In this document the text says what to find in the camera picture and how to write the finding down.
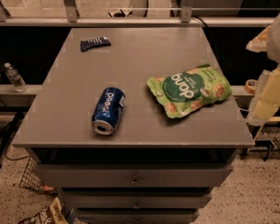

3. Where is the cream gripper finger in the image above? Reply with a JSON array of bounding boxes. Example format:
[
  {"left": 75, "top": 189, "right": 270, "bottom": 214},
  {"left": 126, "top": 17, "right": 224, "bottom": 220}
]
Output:
[
  {"left": 247, "top": 64, "right": 280, "bottom": 125},
  {"left": 245, "top": 25, "right": 271, "bottom": 52}
]

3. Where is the blue pepsi can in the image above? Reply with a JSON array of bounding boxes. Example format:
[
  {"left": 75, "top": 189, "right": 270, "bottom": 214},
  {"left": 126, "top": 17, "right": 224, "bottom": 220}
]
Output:
[{"left": 91, "top": 87, "right": 126, "bottom": 135}]

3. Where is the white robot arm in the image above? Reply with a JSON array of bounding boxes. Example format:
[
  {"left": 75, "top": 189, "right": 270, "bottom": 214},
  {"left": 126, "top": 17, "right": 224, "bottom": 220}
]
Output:
[{"left": 246, "top": 13, "right": 280, "bottom": 126}]

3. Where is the roll of masking tape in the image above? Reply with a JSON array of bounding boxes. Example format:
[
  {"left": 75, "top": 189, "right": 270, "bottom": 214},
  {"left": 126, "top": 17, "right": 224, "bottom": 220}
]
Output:
[{"left": 245, "top": 79, "right": 258, "bottom": 94}]

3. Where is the green dang chips bag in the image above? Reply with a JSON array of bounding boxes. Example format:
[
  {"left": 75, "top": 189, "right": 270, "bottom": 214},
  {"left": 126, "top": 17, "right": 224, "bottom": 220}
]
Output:
[{"left": 147, "top": 64, "right": 231, "bottom": 119}]

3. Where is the grey drawer cabinet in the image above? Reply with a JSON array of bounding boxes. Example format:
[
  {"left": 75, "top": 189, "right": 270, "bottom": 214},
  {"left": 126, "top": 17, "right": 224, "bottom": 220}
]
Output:
[{"left": 13, "top": 28, "right": 253, "bottom": 224}]

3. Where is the dark blue snack bar wrapper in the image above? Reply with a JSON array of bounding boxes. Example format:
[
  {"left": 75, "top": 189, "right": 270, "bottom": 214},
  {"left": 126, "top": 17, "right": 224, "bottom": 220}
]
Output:
[{"left": 80, "top": 36, "right": 111, "bottom": 52}]

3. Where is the clear plastic water bottle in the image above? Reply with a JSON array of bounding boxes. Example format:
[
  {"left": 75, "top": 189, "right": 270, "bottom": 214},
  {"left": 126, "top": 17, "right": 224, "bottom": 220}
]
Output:
[{"left": 4, "top": 63, "right": 27, "bottom": 92}]

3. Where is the brown snack bag on floor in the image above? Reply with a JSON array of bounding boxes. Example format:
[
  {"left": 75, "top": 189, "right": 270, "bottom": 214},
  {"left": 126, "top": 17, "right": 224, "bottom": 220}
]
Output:
[{"left": 18, "top": 198, "right": 68, "bottom": 224}]

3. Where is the grey metal railing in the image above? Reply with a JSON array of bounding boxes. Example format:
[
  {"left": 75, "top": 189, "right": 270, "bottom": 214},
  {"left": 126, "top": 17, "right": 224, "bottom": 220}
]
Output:
[{"left": 0, "top": 0, "right": 275, "bottom": 27}]

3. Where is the black stand leg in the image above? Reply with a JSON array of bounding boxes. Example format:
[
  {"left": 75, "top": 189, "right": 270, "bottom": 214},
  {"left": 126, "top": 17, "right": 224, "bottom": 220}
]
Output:
[{"left": 0, "top": 112, "right": 23, "bottom": 169}]

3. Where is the wire mesh basket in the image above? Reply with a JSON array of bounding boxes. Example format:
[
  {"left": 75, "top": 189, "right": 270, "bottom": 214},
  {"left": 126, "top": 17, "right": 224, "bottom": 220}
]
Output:
[{"left": 20, "top": 158, "right": 56, "bottom": 194}]

